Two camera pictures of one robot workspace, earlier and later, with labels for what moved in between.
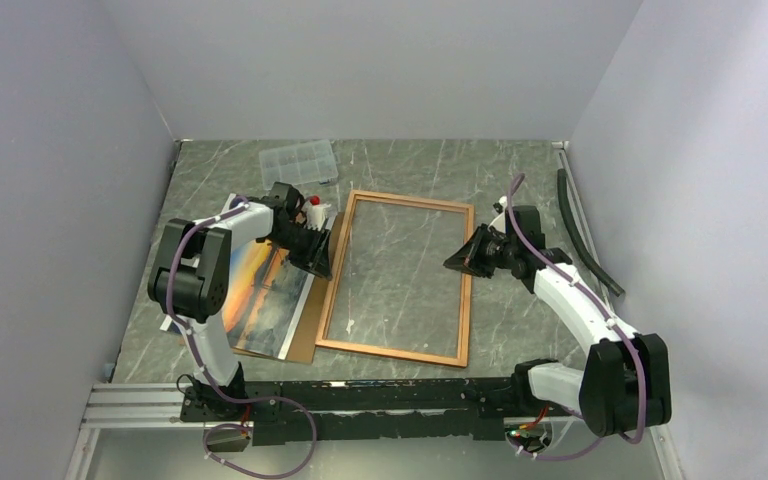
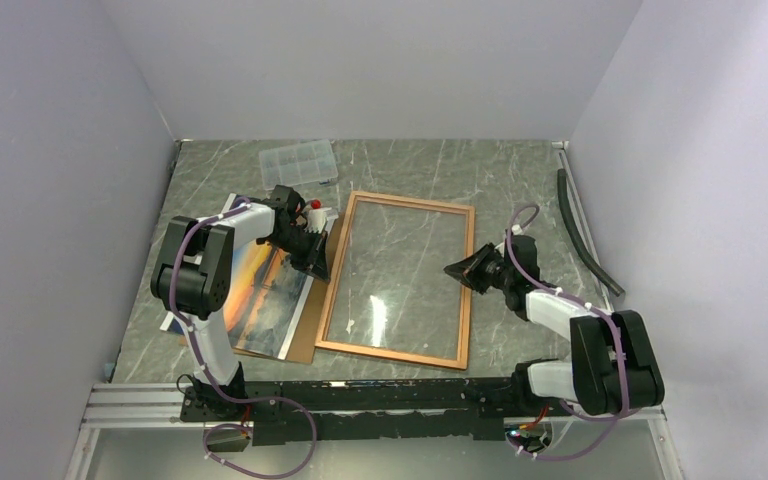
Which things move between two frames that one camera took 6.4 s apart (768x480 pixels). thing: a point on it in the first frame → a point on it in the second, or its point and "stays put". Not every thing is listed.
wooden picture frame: [352, 199] stays put
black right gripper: [468, 258] → [458, 270]
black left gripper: [315, 259] stays put
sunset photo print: [265, 295] stays put
